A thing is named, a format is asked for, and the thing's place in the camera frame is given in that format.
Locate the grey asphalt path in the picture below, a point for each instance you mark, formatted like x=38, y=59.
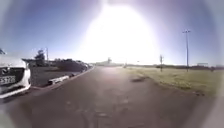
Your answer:
x=106, y=96

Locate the concrete kerb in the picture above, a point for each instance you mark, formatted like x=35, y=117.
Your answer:
x=66, y=79

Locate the short pole with sign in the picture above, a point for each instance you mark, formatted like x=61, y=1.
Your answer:
x=161, y=61

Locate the concrete wheel stop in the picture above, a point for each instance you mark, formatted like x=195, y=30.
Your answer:
x=58, y=79

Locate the dark asphalt parking lot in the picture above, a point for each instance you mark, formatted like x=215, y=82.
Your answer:
x=45, y=75

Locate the dry grass field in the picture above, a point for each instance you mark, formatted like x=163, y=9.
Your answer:
x=186, y=78

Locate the building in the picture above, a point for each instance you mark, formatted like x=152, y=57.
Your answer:
x=36, y=60

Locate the tall utility pole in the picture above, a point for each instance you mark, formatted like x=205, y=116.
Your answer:
x=187, y=50

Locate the white car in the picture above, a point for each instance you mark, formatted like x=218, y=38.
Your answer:
x=12, y=75

